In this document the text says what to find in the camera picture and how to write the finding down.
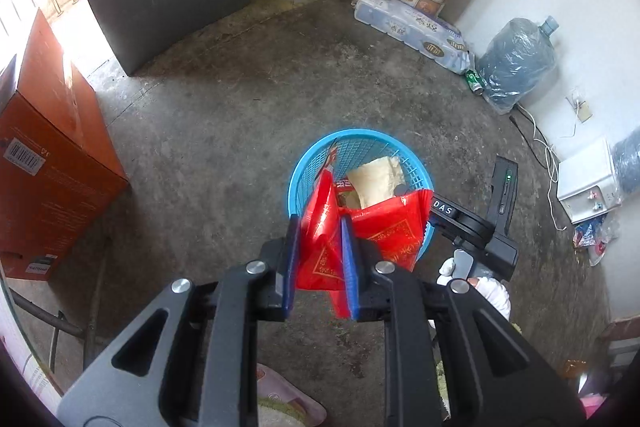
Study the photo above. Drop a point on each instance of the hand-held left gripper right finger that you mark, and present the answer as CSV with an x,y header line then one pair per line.
x,y
350,277

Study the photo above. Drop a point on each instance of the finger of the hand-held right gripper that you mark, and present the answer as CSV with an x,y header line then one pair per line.
x,y
445,209

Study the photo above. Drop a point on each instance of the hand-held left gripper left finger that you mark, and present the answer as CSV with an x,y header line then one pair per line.
x,y
289,277

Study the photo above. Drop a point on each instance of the red plastic bag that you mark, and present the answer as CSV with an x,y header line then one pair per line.
x,y
390,227

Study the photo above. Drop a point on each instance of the blue plastic waste basket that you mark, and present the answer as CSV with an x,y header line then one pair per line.
x,y
320,151

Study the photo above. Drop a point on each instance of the person's right hand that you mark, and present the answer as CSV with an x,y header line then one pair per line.
x,y
492,294

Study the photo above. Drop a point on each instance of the beige paper packet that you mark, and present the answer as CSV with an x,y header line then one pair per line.
x,y
375,182

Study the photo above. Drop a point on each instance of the red printed wrapper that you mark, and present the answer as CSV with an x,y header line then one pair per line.
x,y
346,194

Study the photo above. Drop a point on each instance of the white appliance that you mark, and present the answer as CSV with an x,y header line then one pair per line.
x,y
585,182

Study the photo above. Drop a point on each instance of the crumpled plastic wrappers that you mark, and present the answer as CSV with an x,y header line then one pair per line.
x,y
595,239

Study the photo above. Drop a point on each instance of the green drink can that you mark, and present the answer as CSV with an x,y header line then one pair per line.
x,y
475,82

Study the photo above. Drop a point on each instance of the water jug in plastic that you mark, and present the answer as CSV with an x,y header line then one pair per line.
x,y
515,62

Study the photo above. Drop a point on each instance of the toilet paper pack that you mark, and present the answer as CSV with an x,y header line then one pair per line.
x,y
410,24

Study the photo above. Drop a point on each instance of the orange cardboard box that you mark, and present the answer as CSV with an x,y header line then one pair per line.
x,y
50,157

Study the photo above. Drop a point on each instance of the wall socket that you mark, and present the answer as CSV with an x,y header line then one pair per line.
x,y
582,111

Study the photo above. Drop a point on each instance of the dark metal frame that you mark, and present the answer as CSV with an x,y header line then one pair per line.
x,y
95,307

